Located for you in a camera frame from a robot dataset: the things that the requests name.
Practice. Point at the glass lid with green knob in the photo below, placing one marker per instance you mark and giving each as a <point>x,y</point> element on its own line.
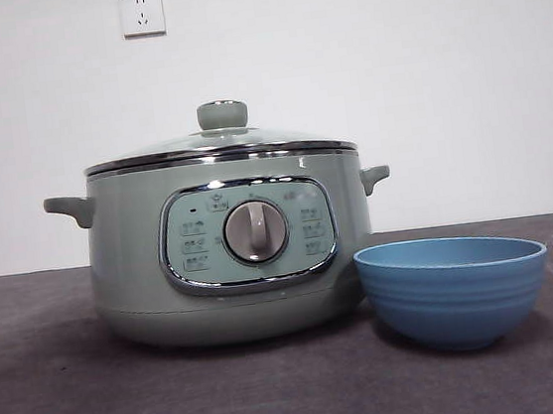
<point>222,115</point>

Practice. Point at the pale green electric steamer pot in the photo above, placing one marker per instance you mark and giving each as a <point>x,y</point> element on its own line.
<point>130,283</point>

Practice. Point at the white wall socket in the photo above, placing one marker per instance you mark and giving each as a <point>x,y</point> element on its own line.
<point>142,12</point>

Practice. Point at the blue ribbed bowl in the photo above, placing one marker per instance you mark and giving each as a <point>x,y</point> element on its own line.
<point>457,301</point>

